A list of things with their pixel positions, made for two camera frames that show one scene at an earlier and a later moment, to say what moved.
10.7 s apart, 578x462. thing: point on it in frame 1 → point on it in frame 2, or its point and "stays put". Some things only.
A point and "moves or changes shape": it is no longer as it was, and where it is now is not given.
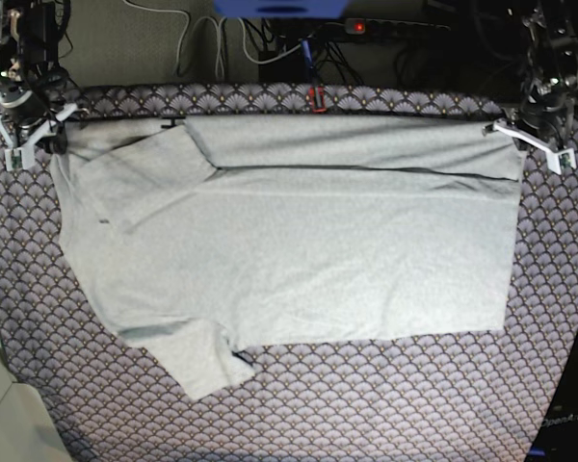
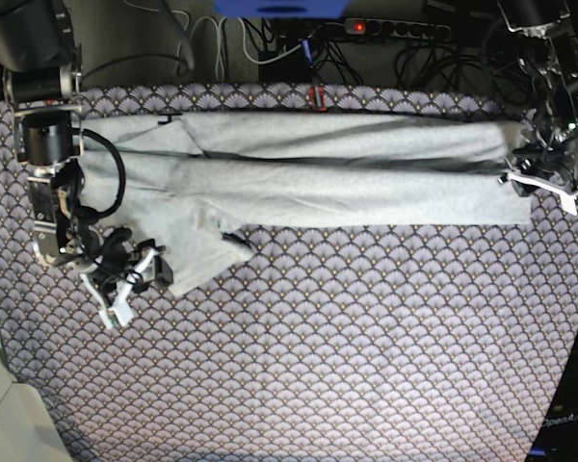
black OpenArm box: (569, 432) stays put
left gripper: (23, 108) → (108, 262)
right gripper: (546, 115) → (563, 155)
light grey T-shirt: (204, 237) moves or changes shape
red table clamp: (311, 93) stays put
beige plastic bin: (15, 423) stays put
